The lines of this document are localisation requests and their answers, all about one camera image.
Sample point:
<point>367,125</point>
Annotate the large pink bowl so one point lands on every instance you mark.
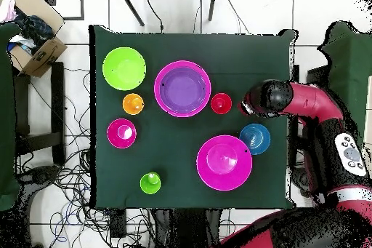
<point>224,162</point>
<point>156,89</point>

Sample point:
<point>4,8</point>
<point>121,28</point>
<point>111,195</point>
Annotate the purple bowl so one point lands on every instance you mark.
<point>181,91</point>

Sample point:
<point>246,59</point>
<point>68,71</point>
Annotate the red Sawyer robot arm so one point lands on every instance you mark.
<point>311,102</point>

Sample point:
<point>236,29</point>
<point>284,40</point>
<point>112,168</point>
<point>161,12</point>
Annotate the red cup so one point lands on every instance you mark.
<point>221,103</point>

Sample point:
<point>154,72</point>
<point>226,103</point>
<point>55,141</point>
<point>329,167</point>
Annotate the blue bowl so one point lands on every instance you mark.
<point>257,137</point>

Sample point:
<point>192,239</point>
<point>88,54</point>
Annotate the dark green tablecloth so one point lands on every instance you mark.
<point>174,47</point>

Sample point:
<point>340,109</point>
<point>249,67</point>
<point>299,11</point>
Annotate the dark grey chair base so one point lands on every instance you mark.
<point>40,173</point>
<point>300,179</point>

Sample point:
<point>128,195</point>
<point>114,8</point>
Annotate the orange cup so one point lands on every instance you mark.
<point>133,104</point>

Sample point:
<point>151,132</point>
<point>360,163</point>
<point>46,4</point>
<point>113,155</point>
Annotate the light green cup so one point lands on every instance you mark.
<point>150,183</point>

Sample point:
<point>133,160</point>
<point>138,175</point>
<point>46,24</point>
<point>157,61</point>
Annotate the green cloth covered table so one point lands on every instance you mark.
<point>7,114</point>
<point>348,50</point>

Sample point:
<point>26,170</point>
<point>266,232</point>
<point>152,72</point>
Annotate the small magenta bowl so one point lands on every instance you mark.
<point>121,133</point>

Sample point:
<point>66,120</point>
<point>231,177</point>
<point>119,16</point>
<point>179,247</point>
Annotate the light green bowl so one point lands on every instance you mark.
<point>124,68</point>

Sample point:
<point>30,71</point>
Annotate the black power box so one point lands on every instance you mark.
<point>117,223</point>

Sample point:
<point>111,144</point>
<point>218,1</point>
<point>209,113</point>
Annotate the cardboard box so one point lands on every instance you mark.
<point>43,56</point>

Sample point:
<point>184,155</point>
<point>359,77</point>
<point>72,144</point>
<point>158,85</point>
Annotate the dark blue clothing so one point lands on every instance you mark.
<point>35,29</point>

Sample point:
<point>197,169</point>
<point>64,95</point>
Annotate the pink cloth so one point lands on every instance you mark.
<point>7,9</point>

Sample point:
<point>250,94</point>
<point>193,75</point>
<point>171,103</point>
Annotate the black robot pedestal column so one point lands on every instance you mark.
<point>189,230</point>

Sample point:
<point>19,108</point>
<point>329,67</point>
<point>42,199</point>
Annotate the black stool frame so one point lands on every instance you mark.
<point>58,99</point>

